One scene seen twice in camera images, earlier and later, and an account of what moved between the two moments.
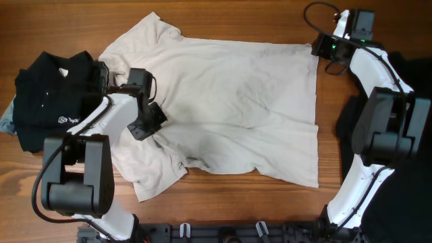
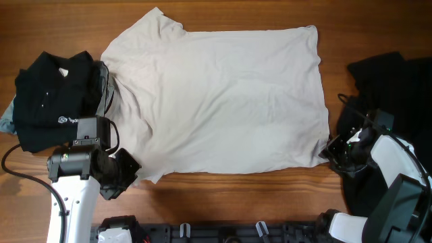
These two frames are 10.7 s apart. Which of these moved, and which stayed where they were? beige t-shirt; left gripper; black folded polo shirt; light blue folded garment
Moved: left gripper; beige t-shirt
Stayed: black folded polo shirt; light blue folded garment
